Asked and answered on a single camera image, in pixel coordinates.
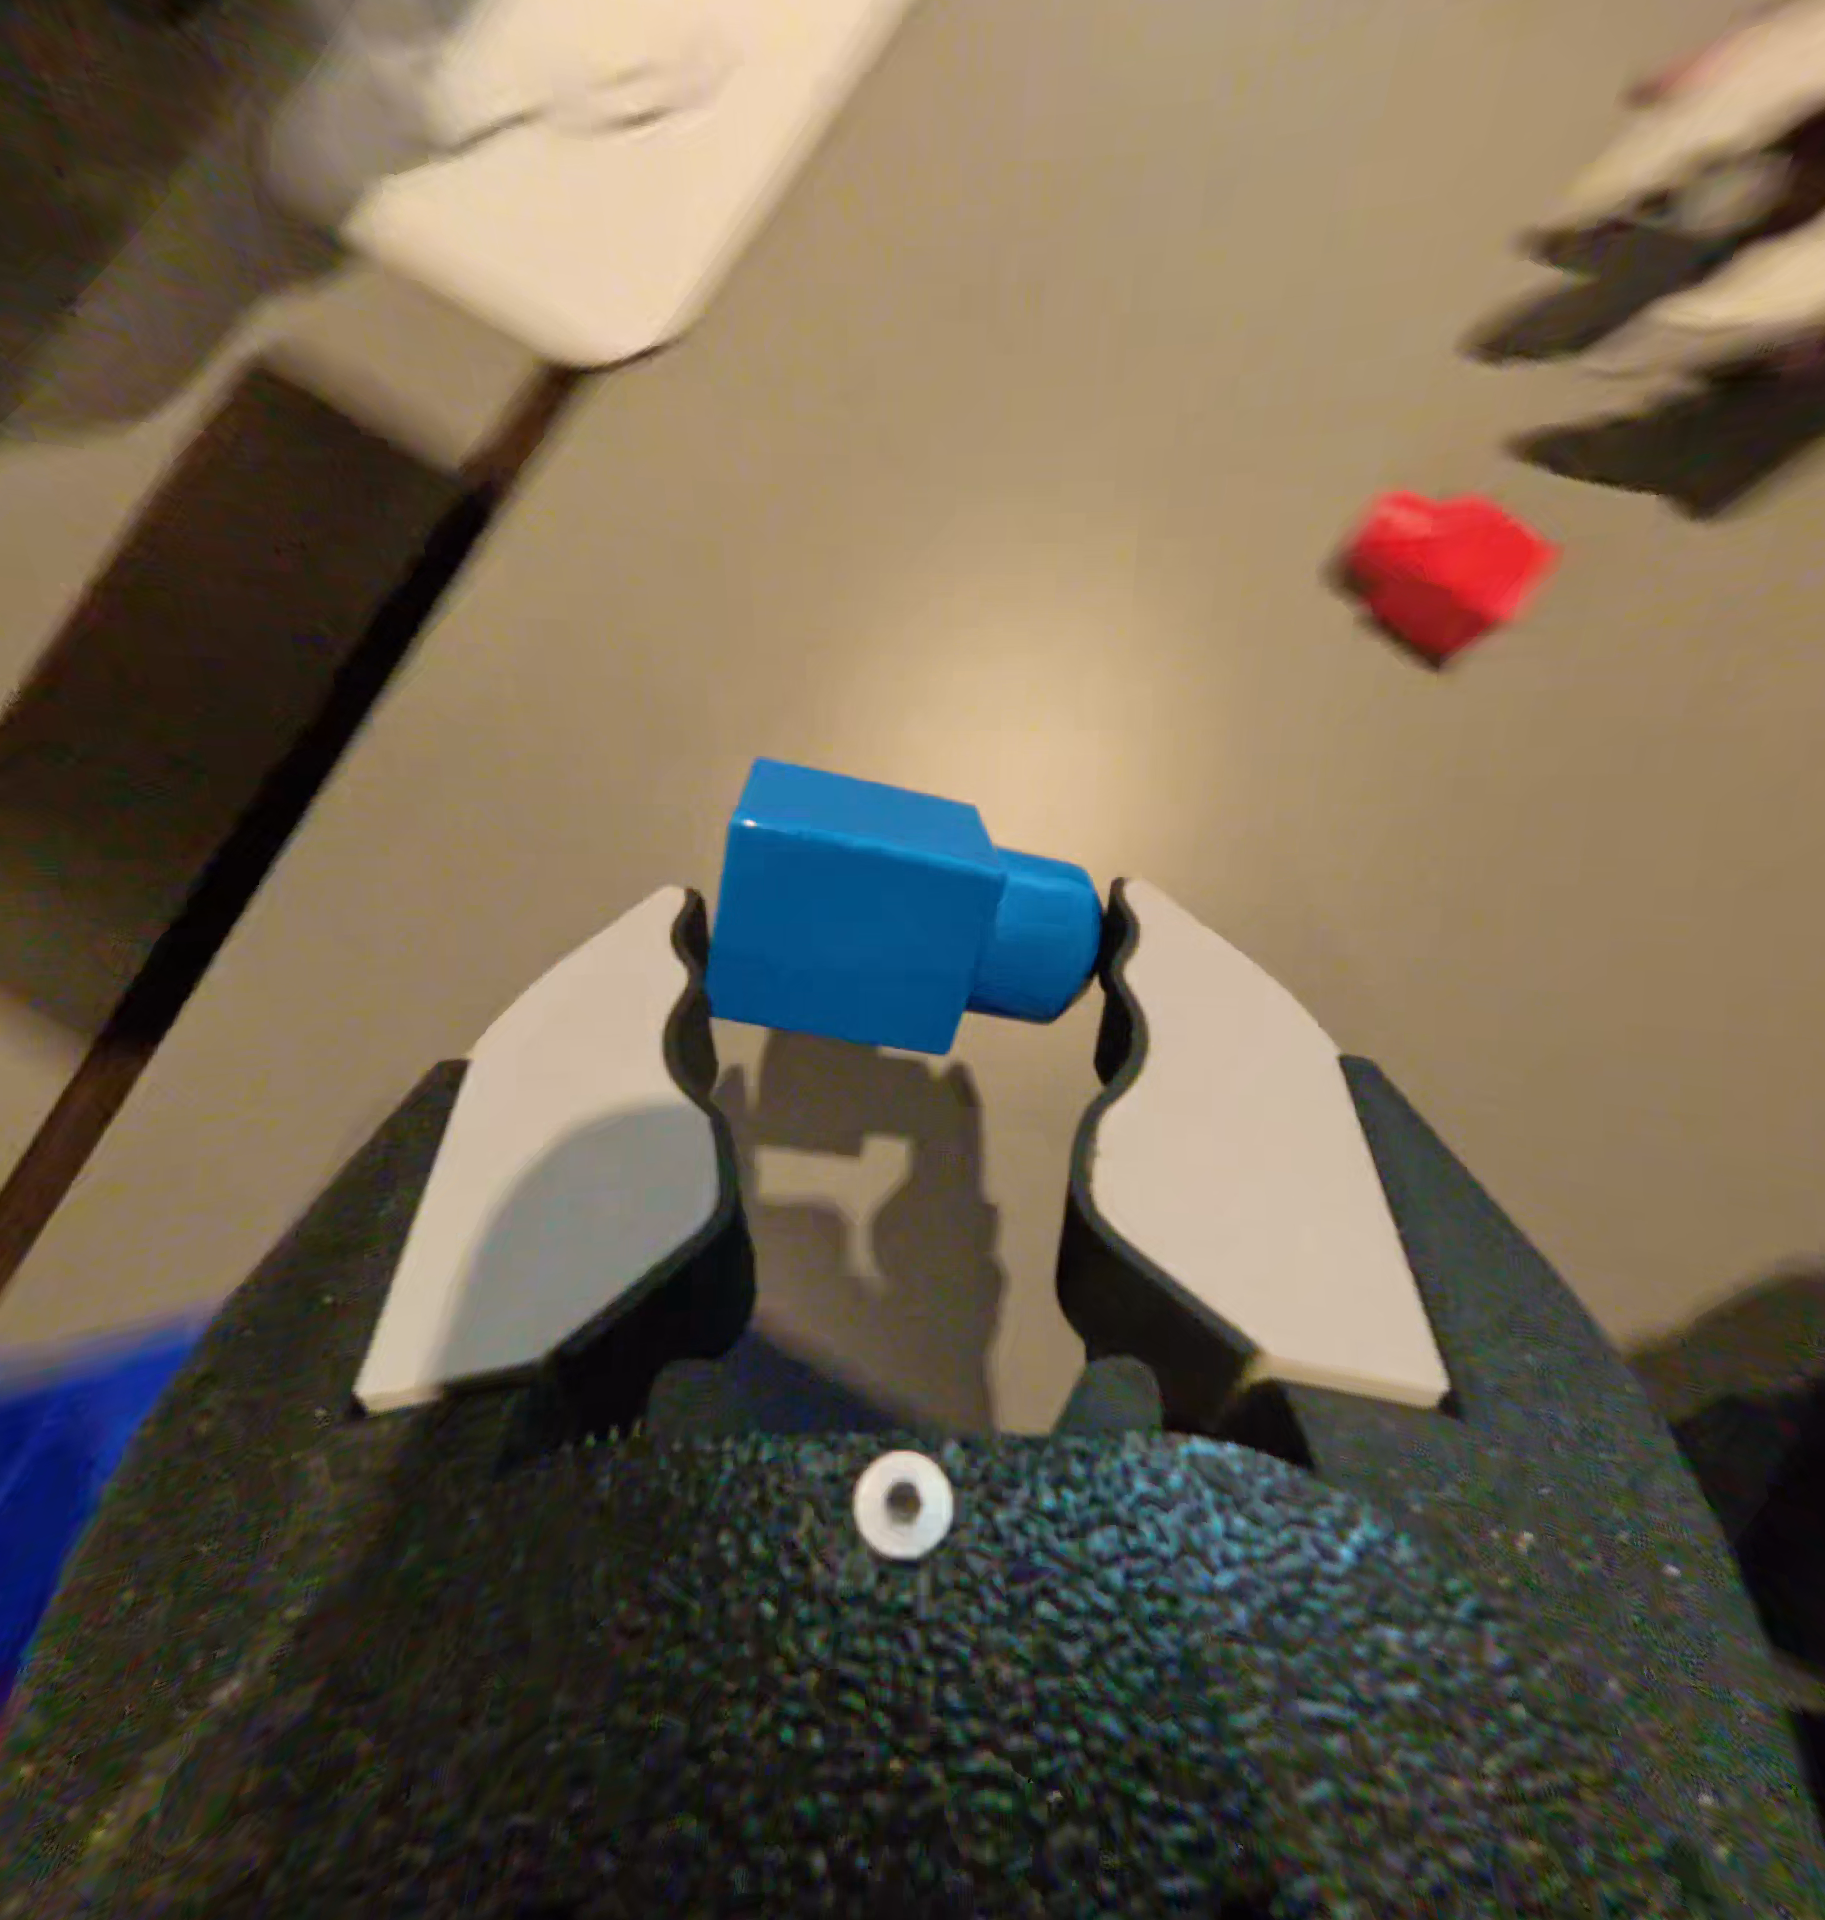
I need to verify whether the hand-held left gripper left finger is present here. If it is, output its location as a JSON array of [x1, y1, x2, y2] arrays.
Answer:
[[355, 883, 759, 1415]]

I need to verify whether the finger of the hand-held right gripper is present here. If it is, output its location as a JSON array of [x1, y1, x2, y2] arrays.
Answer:
[[1518, 0, 1825, 271], [1595, 201, 1825, 383]]

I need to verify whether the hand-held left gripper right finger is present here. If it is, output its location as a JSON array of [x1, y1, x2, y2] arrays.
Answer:
[[1056, 876, 1457, 1411]]

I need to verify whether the blue one-stud toy block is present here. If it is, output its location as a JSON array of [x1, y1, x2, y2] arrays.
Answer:
[[702, 755, 1107, 1056]]

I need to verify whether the red one-stud toy block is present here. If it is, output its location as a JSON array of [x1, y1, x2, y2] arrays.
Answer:
[[1332, 485, 1563, 670]]

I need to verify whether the blue plastic bin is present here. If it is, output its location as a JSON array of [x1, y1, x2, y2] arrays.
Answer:
[[0, 1303, 238, 1802]]

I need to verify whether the black table cable hatch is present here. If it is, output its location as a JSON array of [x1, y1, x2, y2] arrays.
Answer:
[[0, 365, 471, 1038]]

